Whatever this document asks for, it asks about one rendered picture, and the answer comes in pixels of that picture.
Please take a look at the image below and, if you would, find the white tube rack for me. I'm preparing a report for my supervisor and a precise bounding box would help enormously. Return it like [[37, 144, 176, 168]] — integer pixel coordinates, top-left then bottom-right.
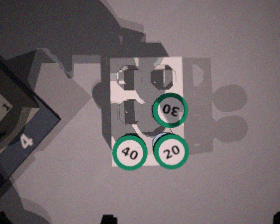
[[110, 57, 184, 166]]

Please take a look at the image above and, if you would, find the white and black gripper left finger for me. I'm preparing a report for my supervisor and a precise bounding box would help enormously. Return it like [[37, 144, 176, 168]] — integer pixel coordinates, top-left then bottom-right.
[[100, 215, 117, 224]]

